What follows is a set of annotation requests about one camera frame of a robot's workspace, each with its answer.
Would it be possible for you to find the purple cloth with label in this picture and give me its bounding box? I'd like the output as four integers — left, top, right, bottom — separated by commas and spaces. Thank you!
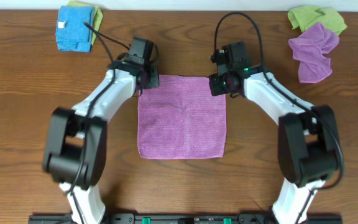
137, 75, 227, 160

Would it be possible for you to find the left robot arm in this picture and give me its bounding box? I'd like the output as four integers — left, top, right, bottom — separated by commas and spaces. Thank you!
42, 37, 159, 223

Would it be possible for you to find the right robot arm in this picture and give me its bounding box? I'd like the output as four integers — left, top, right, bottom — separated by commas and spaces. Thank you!
209, 42, 343, 223

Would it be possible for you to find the folded green cloth under blue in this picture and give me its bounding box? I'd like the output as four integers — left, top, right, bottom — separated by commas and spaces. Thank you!
67, 1, 103, 31

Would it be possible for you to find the crumpled purple cloth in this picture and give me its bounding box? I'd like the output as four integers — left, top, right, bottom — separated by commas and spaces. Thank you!
288, 22, 339, 83

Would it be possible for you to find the crumpled green cloth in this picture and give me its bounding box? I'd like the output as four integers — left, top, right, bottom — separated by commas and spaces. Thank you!
288, 6, 347, 35

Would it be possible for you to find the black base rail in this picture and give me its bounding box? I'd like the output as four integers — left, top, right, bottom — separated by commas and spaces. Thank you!
28, 213, 343, 224

